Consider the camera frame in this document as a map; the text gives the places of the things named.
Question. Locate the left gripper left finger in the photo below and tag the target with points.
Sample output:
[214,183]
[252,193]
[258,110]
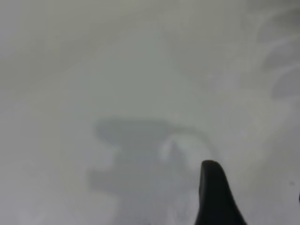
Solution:
[215,199]

